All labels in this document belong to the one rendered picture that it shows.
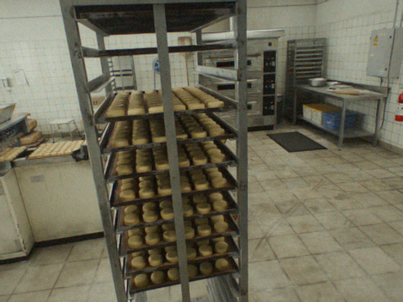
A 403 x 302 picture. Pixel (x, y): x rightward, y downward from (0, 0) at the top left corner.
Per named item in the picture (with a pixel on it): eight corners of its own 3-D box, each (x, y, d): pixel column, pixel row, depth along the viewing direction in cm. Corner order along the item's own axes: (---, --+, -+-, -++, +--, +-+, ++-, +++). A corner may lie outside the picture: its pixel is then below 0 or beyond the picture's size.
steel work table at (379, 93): (291, 124, 654) (292, 81, 622) (321, 122, 661) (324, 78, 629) (338, 151, 475) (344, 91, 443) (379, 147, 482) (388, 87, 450)
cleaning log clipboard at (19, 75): (29, 87, 628) (24, 68, 615) (29, 87, 626) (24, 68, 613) (16, 88, 625) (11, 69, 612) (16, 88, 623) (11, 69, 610)
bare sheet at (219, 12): (105, 35, 129) (104, 32, 128) (193, 31, 136) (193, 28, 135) (80, 19, 73) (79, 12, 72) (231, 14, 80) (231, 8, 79)
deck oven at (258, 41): (207, 139, 584) (201, 32, 519) (200, 125, 697) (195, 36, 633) (281, 132, 599) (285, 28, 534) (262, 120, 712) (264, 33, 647)
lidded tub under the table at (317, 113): (309, 120, 590) (310, 107, 582) (331, 118, 595) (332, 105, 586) (318, 124, 554) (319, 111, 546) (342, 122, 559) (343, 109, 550)
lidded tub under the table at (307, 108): (300, 116, 629) (301, 104, 620) (321, 114, 632) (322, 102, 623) (308, 120, 592) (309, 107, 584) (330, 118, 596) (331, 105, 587)
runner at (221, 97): (192, 90, 147) (192, 84, 146) (197, 89, 147) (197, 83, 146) (229, 112, 87) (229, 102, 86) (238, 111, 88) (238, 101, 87)
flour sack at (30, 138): (32, 145, 575) (30, 138, 570) (9, 147, 568) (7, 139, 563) (44, 135, 642) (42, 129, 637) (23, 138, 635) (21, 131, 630)
